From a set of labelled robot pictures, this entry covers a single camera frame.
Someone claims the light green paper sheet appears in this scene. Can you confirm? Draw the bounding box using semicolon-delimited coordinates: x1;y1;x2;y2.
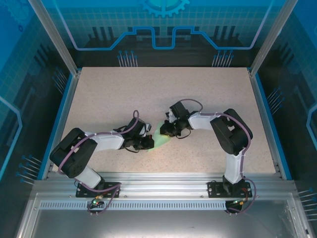
148;120;173;152

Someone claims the connector with green light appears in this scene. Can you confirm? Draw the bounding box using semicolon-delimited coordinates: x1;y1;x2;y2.
230;197;249;207
89;195;105;208

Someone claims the metal tray panel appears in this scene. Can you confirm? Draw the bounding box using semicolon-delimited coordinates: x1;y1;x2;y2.
16;192;312;238

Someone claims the blue table edge trim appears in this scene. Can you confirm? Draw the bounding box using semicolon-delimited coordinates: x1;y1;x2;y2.
252;74;292;180
37;73;75;180

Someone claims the aluminium cross rail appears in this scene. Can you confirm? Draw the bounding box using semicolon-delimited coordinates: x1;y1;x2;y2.
46;172;284;199

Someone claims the slotted metal cable duct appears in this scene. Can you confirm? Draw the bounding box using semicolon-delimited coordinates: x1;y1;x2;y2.
38;200;230;210

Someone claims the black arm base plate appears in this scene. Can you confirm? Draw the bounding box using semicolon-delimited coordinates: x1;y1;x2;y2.
207;180;254;199
75;181;122;199

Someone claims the aluminium side rail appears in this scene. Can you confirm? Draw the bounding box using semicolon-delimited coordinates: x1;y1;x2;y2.
248;70;284;180
43;70;81;180

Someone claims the blue printed enclosure panel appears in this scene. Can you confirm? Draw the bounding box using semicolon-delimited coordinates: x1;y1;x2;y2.
0;0;72;238
257;0;317;238
42;0;275;69

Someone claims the aluminium frame post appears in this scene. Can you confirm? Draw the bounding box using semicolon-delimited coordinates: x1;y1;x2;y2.
248;0;299;78
27;0;82;76

